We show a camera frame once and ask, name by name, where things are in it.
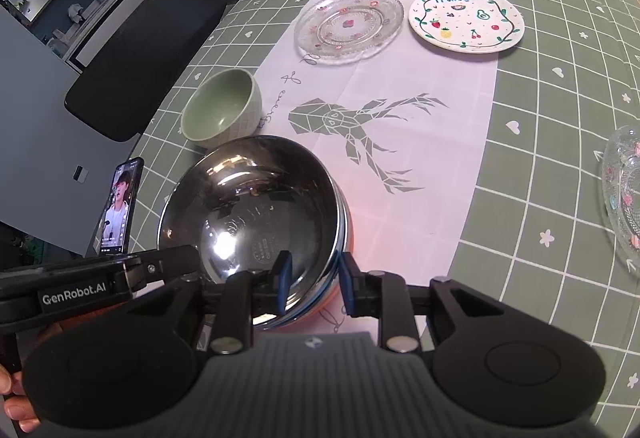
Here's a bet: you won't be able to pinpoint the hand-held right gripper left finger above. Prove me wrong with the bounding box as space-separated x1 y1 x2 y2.
131 250 294 355

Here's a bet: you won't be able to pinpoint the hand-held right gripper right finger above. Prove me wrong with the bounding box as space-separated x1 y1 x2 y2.
339 252 501 353

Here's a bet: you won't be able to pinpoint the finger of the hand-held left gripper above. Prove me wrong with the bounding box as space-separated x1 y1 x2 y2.
131 245 203 291

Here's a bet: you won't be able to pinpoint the orange steel-lined bowl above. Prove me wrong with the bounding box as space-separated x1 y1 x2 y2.
277 188 355 327

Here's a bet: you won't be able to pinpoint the blue steel-lined bowl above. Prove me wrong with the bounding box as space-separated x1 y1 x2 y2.
156 135 348 327

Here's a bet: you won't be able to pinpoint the green ceramic bowl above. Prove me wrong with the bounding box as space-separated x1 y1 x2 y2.
180 68 263 149

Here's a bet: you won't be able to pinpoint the beaded glass plate pink flowers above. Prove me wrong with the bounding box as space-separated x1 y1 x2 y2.
601 125 640 279

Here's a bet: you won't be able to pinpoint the person's left hand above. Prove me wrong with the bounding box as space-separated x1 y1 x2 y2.
0 362 40 425

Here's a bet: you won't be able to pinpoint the black smartphone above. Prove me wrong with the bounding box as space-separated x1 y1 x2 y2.
96 157 145 256

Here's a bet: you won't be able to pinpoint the white deer print table runner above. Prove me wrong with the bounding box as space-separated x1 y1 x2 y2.
250 0 503 334

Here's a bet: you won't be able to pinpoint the black chair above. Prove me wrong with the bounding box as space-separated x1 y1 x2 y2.
64 0 228 143

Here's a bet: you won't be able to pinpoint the green checked tablecloth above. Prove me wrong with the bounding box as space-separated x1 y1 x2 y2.
85 0 640 438

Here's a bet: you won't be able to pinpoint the ribbed glass plate small flowers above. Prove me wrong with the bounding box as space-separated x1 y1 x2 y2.
293 0 405 65

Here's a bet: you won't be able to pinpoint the white fruit print plate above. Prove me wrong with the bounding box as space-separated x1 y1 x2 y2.
408 0 526 54

